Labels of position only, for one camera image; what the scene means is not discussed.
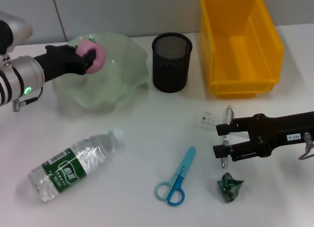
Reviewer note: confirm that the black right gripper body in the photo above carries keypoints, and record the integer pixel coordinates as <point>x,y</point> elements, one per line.
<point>279,136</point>

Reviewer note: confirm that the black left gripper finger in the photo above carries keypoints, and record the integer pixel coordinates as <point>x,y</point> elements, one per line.
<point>90,58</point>

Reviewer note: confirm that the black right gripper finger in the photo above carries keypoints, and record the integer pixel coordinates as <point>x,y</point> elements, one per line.
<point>223,128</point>
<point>220,150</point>

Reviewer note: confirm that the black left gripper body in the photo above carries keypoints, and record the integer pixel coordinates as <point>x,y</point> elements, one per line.
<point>59,61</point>

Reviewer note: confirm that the pink toy peach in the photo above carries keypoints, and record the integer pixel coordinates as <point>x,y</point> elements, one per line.
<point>98,57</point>

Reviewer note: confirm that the green plastic wrapper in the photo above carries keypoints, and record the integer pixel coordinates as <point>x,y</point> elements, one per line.
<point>229,187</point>

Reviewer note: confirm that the clear green-label water bottle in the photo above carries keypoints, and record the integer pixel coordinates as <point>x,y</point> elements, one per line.
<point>71,165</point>

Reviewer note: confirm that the silver white pen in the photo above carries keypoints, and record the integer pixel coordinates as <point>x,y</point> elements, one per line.
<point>224,163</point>

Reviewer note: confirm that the clear plastic ruler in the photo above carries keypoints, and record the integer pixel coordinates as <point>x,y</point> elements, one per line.
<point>208,119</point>

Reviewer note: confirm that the green wavy glass fruit plate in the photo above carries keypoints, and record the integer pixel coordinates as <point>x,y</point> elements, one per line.
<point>115,84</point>

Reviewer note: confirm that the blue scissors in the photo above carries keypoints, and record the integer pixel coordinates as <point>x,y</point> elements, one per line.
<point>180,178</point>

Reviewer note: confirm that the black mesh pen holder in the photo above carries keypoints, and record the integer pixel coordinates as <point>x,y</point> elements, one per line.
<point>171,65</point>

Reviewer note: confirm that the yellow plastic bin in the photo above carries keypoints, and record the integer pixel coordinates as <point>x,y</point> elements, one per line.
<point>240,52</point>

